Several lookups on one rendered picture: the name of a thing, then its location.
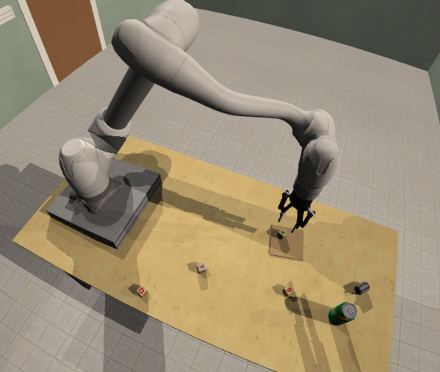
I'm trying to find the tan square mat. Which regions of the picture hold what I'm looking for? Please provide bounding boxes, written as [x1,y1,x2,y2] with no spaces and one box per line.
[270,225,303,260]

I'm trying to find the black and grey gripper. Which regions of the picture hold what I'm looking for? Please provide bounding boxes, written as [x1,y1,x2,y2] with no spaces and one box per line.
[278,190,316,233]

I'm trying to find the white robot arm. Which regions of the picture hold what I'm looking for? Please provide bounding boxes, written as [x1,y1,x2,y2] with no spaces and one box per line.
[59,0,341,214]

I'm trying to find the green and yellow drink can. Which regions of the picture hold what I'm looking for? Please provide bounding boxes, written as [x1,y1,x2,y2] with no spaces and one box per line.
[328,302,357,326]

